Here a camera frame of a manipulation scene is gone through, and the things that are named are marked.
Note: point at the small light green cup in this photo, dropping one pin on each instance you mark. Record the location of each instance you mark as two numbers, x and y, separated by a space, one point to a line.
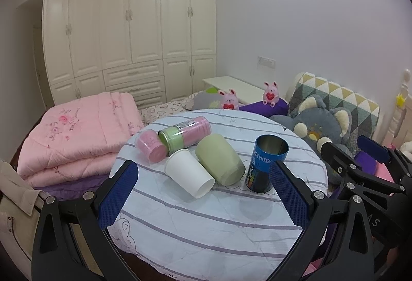
173 140

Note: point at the pink plastic cup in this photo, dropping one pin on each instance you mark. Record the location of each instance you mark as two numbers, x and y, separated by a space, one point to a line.
151 147

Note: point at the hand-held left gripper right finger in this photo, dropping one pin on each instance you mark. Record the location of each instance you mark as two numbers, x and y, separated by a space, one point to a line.
289 195

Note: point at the pink floral quilt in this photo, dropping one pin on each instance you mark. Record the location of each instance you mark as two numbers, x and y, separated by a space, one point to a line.
80 133

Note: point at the cream wardrobe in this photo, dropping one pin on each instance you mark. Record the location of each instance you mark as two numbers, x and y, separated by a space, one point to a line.
128 26

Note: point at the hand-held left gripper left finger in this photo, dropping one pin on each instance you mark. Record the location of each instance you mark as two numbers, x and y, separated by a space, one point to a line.
117 195

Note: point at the beige garment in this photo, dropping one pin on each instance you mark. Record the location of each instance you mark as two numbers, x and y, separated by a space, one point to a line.
16 203

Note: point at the white bench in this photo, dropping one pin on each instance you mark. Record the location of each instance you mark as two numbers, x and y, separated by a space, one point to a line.
238 86

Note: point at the white bed post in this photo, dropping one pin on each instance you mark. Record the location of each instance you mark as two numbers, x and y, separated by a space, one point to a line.
399 126

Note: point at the large green cup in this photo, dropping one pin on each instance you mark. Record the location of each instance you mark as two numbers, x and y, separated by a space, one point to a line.
215 155

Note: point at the purple bed sheet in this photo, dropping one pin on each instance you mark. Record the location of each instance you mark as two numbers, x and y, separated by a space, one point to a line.
70 186

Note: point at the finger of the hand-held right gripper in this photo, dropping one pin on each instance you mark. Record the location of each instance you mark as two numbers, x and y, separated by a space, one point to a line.
334 155
375 149

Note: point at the yellow star sticker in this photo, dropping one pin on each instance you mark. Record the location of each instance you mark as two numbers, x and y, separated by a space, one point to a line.
400 99

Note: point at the blue metal can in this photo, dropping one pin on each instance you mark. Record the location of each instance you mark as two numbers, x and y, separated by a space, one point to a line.
260 168

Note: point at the white wall socket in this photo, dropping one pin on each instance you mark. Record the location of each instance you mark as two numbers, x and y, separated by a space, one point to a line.
266 61

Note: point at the purple cushion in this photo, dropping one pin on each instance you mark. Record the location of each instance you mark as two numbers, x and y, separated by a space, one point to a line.
257 108

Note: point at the triangle patterned pillow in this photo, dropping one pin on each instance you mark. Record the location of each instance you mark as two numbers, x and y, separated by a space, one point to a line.
347 100

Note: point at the grey cat plush toy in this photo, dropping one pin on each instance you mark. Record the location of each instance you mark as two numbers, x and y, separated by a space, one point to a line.
322 123

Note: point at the pink bunny plush toy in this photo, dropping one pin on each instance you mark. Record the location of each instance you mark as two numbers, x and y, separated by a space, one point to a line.
229 100
271 95

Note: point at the pink cloth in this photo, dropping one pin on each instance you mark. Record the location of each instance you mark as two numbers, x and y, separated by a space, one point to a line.
381 173

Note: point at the white paper cup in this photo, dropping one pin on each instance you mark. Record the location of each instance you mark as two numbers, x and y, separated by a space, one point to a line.
186 171

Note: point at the pink canister with label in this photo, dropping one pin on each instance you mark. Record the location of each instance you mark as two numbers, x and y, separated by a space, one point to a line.
197 131

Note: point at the heart print bed sheet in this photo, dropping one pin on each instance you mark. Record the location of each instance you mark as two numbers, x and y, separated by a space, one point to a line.
161 112

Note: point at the grey pillow with green patch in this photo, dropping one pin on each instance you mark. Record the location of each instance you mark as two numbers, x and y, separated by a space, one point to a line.
206 100

